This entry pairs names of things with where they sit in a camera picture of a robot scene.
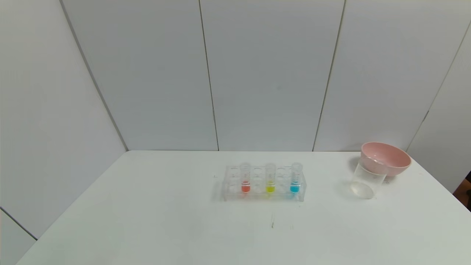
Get test tube with blue pigment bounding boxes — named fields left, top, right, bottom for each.
left=290, top=163, right=303, bottom=194

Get test tube with yellow pigment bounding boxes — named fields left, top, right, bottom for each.
left=265, top=163, right=276, bottom=194

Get test tube with red pigment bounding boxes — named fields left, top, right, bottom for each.
left=240, top=163, right=251, bottom=194

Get pink bowl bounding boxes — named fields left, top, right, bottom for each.
left=360, top=142, right=412, bottom=176

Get clear glass beaker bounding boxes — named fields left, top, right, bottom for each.
left=350, top=158, right=387, bottom=199

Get clear plastic test tube rack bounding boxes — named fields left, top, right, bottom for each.
left=222, top=165, right=307, bottom=202

